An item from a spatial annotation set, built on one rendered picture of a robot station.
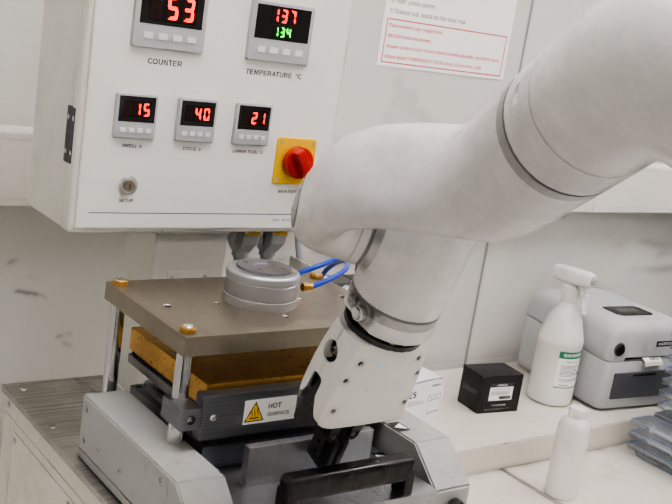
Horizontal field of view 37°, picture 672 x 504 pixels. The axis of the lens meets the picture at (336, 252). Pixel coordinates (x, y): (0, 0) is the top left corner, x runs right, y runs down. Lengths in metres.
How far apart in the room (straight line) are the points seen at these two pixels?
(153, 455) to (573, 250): 1.36
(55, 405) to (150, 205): 0.27
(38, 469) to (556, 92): 0.81
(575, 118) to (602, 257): 1.69
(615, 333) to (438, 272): 1.06
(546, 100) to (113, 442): 0.61
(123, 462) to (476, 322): 1.12
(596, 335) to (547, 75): 1.35
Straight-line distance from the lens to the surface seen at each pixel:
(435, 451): 1.08
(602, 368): 1.89
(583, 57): 0.54
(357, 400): 0.92
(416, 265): 0.84
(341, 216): 0.75
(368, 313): 0.87
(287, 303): 1.05
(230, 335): 0.96
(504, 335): 2.08
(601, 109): 0.54
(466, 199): 0.69
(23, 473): 1.25
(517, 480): 1.67
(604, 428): 1.86
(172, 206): 1.15
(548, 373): 1.87
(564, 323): 1.85
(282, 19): 1.17
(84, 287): 1.52
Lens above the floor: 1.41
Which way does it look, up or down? 13 degrees down
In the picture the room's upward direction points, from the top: 9 degrees clockwise
